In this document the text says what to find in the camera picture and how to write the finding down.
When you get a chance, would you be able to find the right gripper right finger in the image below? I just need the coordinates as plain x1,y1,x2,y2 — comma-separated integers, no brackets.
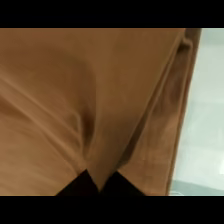
99,169,145,197

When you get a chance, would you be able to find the brown T-shirt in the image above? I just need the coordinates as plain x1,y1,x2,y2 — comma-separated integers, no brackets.
0,28,203,197

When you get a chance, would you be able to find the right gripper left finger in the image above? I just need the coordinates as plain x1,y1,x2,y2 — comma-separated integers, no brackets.
54,168,101,197

